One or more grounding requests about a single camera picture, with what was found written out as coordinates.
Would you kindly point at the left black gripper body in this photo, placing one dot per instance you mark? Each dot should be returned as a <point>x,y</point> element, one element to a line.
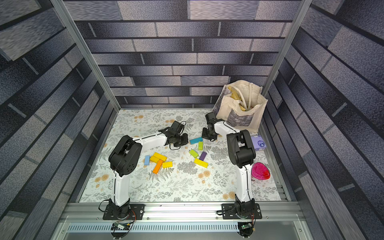
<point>181,140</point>

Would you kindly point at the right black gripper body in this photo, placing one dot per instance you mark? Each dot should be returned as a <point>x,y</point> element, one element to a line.
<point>208,133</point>

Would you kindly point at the lime green block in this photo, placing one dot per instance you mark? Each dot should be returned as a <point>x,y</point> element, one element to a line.
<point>194,154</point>
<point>201,145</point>

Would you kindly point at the teal block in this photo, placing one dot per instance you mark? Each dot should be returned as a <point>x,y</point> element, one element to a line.
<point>196,140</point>

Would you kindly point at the purple block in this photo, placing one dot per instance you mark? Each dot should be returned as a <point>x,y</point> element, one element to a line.
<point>202,156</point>

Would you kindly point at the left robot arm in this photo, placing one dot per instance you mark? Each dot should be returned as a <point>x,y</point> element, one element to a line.
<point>126,154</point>

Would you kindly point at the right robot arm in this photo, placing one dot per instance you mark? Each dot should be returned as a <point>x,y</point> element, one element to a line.
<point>242,153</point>

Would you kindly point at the long yellow block left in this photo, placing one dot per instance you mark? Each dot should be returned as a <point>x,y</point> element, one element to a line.
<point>156,157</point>

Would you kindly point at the long yellow block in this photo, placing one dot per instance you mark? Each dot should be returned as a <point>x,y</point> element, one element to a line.
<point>201,163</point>
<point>156,157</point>

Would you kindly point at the small yellow block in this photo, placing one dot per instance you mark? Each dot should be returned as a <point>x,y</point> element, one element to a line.
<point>167,165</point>

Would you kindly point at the long yellow block right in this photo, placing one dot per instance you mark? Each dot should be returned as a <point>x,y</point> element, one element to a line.
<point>201,163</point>

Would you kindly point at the orange block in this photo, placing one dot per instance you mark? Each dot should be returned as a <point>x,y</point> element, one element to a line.
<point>158,166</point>

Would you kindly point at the light blue block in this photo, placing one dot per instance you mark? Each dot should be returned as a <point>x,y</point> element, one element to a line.
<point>147,160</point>

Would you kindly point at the cream canvas tote bag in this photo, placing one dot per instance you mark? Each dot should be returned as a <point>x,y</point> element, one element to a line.
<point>242,105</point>

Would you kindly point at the purple tissue box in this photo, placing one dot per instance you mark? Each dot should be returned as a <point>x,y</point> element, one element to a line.
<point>258,142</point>

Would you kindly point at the pink plastic bowl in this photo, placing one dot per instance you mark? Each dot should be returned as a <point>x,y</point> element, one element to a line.
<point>260,171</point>

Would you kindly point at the right circuit board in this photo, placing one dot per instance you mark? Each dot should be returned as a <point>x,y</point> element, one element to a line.
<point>245,229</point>

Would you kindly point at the circuit board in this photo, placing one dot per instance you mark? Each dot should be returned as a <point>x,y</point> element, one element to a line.
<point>117,226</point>
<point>245,229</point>

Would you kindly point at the left circuit board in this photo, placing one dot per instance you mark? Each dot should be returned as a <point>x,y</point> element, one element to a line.
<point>117,226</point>

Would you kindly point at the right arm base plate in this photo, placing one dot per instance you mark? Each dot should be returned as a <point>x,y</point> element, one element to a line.
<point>231,212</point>

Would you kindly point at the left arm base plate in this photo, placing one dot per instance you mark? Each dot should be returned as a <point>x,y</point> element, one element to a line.
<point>126,212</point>

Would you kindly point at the aluminium front rail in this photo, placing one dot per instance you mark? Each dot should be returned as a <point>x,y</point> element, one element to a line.
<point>183,212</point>

